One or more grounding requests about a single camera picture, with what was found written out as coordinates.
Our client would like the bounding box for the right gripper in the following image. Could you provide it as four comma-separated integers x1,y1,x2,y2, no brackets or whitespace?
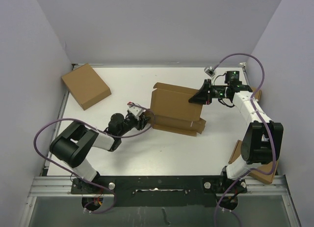
188,79,228,106

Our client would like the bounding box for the cardboard box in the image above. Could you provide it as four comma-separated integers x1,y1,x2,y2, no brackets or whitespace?
226,140,278,184
150,82,206,136
250,86,262,101
61,63,111,111

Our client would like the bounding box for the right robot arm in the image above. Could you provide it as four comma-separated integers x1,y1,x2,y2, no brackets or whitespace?
189,71,284,192

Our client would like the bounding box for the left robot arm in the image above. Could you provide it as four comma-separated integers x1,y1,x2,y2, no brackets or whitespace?
50,102,155,193

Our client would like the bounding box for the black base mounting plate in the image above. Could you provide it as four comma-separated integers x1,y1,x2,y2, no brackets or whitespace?
71,175,247,210

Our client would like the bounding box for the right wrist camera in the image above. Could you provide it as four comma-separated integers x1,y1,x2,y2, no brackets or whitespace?
204,66,216,78

